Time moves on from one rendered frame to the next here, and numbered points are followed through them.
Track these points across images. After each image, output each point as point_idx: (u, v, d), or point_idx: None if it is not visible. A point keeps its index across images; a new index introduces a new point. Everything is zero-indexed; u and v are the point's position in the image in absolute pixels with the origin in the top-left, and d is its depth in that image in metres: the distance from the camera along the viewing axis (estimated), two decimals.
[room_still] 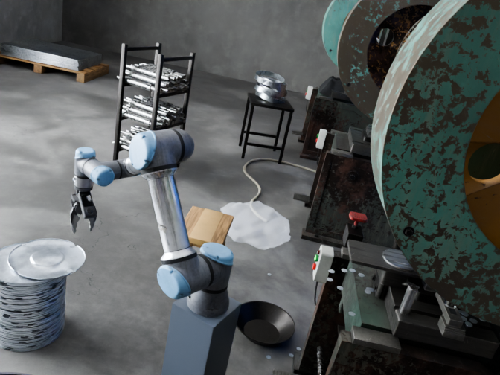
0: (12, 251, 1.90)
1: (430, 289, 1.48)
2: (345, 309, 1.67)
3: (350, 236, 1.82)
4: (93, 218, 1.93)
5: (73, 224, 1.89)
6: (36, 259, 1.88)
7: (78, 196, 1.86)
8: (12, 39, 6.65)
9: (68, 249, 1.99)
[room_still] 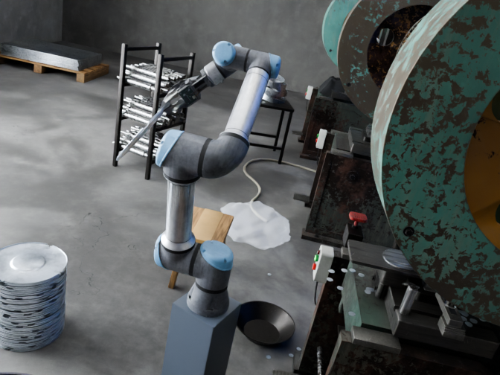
0: None
1: (430, 289, 1.48)
2: (345, 309, 1.67)
3: (350, 236, 1.82)
4: (171, 93, 1.70)
5: None
6: None
7: None
8: (12, 39, 6.65)
9: (162, 112, 1.76)
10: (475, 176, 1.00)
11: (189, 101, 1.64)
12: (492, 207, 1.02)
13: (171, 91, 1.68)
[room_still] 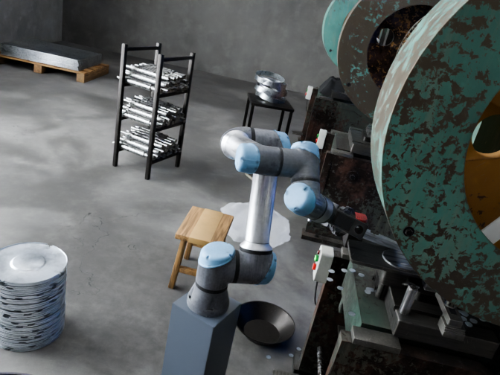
0: None
1: (430, 289, 1.48)
2: (345, 309, 1.67)
3: (350, 236, 1.82)
4: (353, 216, 1.38)
5: (347, 232, 1.40)
6: (367, 235, 1.57)
7: (327, 222, 1.30)
8: (12, 39, 6.65)
9: (369, 234, 1.43)
10: None
11: None
12: None
13: None
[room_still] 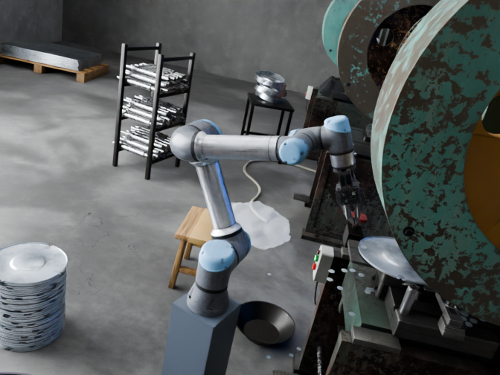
0: None
1: (430, 289, 1.48)
2: (345, 309, 1.67)
3: (350, 236, 1.82)
4: (344, 206, 1.54)
5: (359, 209, 1.54)
6: None
7: (353, 173, 1.49)
8: (12, 39, 6.65)
9: (399, 273, 1.45)
10: None
11: (355, 199, 1.45)
12: None
13: (341, 207, 1.53)
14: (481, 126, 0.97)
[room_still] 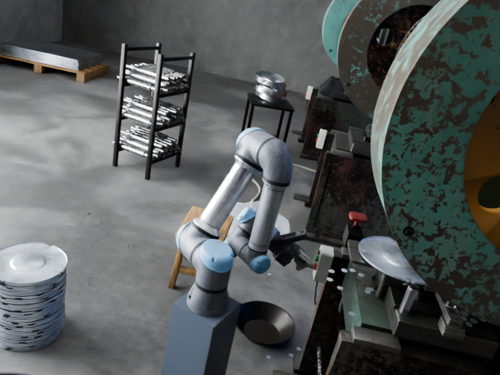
0: None
1: (430, 289, 1.48)
2: (345, 309, 1.67)
3: (350, 236, 1.82)
4: (303, 252, 1.87)
5: (306, 261, 1.83)
6: None
7: (281, 242, 1.81)
8: (12, 39, 6.65)
9: (405, 275, 1.44)
10: (475, 144, 0.97)
11: (281, 263, 1.85)
12: (479, 181, 1.00)
13: None
14: (495, 211, 1.04)
